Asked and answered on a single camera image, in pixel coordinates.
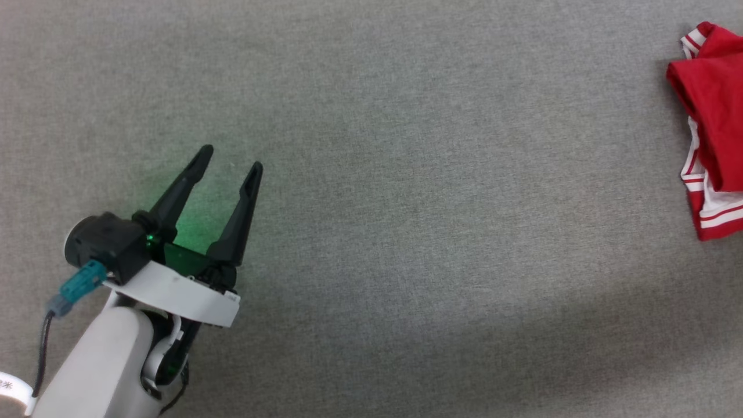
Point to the teal left camera connector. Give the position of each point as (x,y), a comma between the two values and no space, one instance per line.
(78,284)

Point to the red and white basketball jersey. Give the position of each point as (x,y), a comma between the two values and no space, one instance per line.
(720,104)

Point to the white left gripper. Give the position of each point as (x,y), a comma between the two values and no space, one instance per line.
(174,290)

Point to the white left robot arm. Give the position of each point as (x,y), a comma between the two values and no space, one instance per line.
(98,366)

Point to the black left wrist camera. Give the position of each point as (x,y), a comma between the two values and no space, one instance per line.
(104,244)

